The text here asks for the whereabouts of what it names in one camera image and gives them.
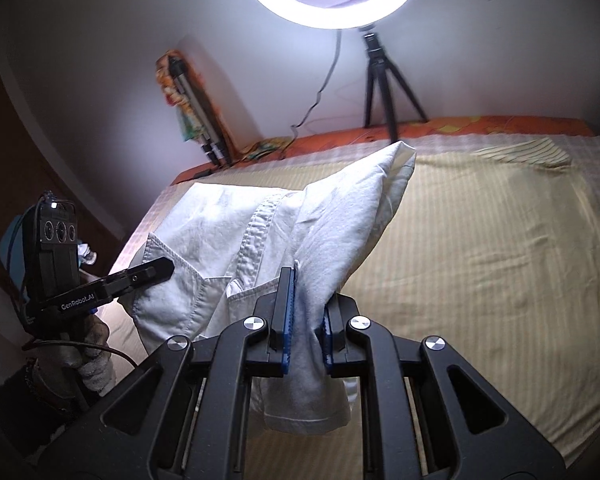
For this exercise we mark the person's left forearm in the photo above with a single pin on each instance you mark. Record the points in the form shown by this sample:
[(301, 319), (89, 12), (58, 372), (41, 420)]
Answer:
[(40, 400)]

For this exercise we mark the person's left hand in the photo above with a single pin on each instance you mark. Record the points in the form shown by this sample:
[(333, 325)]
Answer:
[(95, 365)]

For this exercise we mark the black tripod stand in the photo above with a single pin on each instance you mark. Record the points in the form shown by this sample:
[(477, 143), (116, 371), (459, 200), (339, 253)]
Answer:
[(374, 60)]

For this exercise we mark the beige checked blanket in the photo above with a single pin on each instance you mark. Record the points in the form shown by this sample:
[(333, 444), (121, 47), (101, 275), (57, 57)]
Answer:
[(480, 141)]

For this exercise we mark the yellow striped bed sheet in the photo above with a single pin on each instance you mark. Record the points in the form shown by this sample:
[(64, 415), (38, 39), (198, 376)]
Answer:
[(480, 260)]

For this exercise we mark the white shirt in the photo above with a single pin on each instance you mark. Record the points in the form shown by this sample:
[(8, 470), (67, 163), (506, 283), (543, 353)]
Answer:
[(330, 210)]

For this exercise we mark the blue plastic object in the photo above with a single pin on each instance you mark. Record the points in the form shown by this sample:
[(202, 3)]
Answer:
[(10, 245)]

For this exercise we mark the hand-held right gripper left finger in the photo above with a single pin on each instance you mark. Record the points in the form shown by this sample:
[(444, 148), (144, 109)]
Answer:
[(289, 320)]

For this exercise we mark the colourful printed cloth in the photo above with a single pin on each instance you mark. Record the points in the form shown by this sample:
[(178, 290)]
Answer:
[(167, 80)]

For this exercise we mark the folded silver black tripod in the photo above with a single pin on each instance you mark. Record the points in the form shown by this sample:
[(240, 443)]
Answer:
[(205, 125)]

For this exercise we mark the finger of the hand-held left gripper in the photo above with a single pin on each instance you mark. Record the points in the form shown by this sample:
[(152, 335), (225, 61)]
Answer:
[(140, 272)]

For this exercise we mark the orange bed sheet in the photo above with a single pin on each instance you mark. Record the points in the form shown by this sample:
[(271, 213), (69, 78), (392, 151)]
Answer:
[(480, 125)]

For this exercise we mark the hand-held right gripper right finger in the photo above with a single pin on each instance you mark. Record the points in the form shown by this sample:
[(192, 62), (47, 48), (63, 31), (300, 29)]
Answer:
[(326, 340)]

